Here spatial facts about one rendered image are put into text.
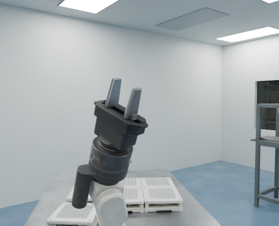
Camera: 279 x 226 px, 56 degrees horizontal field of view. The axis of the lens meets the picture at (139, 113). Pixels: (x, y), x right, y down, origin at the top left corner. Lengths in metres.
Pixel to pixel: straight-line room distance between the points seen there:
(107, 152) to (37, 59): 3.85
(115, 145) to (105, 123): 0.05
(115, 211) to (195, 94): 5.67
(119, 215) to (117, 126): 0.22
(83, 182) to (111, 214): 0.10
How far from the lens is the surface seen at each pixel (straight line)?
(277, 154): 4.69
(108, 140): 0.53
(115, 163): 0.54
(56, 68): 4.40
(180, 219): 1.69
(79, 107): 4.51
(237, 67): 6.74
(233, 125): 6.78
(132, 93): 0.49
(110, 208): 0.60
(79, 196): 0.60
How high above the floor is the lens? 1.57
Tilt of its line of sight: 3 degrees down
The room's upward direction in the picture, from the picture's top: straight up
